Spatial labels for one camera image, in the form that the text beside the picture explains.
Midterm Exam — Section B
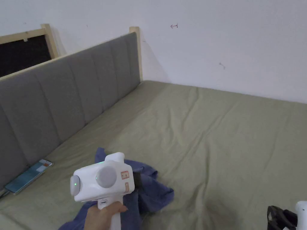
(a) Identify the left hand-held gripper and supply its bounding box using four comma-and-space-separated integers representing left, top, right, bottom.
70, 152, 142, 230

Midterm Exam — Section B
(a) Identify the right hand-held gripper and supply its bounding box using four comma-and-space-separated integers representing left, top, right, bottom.
267, 201, 307, 230

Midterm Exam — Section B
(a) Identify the dark blue shirt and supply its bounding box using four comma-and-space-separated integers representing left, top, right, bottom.
58, 147, 174, 230

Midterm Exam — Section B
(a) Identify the person's left hand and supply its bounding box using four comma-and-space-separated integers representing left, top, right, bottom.
85, 200, 129, 230

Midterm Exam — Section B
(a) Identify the smartphone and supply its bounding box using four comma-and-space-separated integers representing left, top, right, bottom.
4, 159, 53, 195

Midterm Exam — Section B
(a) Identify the grey padded headboard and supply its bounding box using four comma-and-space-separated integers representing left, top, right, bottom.
0, 26, 144, 191

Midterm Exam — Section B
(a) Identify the bed with pale green sheet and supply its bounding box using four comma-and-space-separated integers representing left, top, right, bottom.
0, 80, 307, 230

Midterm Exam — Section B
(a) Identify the wooden framed dark panel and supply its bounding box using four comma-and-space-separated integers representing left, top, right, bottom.
0, 23, 62, 78

